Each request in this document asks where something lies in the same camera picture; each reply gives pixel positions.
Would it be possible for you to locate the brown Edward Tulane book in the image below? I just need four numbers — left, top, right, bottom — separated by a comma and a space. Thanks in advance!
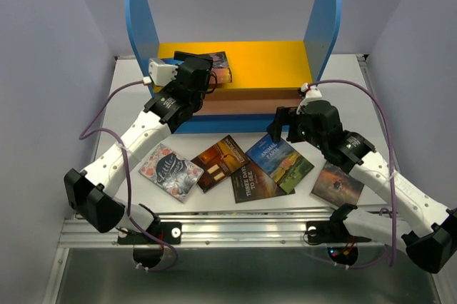
191, 135, 249, 193

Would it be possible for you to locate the Tale of Two Cities book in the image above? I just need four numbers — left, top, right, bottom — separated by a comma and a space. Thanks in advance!
310, 162, 364, 209

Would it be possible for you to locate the blue yellow wooden bookshelf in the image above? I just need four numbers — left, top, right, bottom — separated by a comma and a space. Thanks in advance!
124, 0, 343, 134

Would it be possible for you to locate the aluminium mounting rail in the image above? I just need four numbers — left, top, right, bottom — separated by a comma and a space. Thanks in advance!
59, 207, 393, 248

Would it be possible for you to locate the Three Days to See book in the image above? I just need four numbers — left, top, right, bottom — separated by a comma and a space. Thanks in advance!
231, 161, 296, 203

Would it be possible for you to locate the Animal Farm book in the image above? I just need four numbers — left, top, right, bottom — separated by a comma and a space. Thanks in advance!
246, 134, 314, 193

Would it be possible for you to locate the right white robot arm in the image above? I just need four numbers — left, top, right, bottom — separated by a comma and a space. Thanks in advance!
267, 100, 456, 273

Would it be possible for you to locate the Jane Eyre book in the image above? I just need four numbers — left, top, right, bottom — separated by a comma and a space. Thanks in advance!
209, 51, 232, 84

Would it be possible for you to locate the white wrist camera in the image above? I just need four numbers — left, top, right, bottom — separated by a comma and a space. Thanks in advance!
143, 58, 178, 86
299, 83, 322, 106

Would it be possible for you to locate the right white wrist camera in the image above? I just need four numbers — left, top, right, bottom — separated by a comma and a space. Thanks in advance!
299, 83, 322, 106

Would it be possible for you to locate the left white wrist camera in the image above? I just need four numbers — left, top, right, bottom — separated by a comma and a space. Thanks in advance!
143, 58, 178, 86

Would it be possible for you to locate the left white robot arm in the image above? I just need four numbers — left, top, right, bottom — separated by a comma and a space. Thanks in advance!
64, 51, 213, 243

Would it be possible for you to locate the Little Women book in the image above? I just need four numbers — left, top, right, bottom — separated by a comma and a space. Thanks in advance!
139, 143, 204, 203

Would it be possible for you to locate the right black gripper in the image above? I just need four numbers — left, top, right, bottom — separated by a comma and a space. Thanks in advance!
266, 106, 326, 151

